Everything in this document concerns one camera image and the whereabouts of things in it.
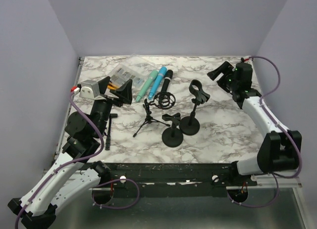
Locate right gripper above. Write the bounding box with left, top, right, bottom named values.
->
left=207, top=61, right=238, bottom=93

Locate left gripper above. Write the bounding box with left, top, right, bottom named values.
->
left=92, top=77, right=133, bottom=137

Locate mint green microphone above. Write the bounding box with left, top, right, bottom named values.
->
left=136, top=70, right=159, bottom=102

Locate cyan blue microphone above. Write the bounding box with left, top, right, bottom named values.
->
left=148, top=66, right=167, bottom=99

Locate black tripod shock-mount stand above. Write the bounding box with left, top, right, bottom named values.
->
left=133, top=91, right=177, bottom=138

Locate black microphone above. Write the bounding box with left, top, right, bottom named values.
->
left=160, top=69, right=173, bottom=92

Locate black round-base stand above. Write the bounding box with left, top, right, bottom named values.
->
left=162, top=113, right=183, bottom=147
left=179, top=79, right=210, bottom=136

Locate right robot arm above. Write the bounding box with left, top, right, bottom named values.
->
left=207, top=61, right=302, bottom=185

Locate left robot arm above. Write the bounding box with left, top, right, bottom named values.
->
left=8, top=76, right=133, bottom=229

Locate yellow utility knife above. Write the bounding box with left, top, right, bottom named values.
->
left=107, top=83, right=118, bottom=90

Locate clear plastic screw box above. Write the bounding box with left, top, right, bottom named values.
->
left=108, top=64, right=147, bottom=89

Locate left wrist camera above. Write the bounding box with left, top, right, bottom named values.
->
left=71, top=80, right=100, bottom=100

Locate black T-handle tool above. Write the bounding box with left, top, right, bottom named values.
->
left=105, top=113, right=118, bottom=150

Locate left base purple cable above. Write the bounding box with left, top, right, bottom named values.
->
left=91, top=177, right=141, bottom=210

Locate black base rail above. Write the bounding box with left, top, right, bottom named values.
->
left=94, top=163, right=257, bottom=198

